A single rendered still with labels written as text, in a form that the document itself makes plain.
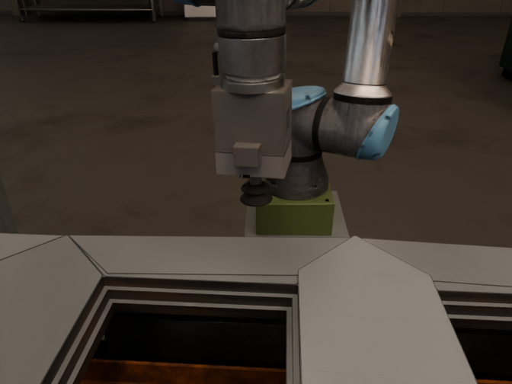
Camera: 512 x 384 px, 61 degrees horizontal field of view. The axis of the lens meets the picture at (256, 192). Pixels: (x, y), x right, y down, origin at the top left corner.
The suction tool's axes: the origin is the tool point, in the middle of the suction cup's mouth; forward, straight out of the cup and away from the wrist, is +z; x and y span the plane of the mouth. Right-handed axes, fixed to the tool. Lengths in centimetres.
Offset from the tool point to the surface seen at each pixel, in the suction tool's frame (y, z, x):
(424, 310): 22.0, 10.6, -5.6
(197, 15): -298, 69, 825
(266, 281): 2.1, 10.1, -4.4
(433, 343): 22.5, 10.7, -10.7
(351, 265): 13.1, 10.2, 1.2
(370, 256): 15.8, 10.3, 3.9
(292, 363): 6.9, 13.7, -14.0
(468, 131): 103, 96, 302
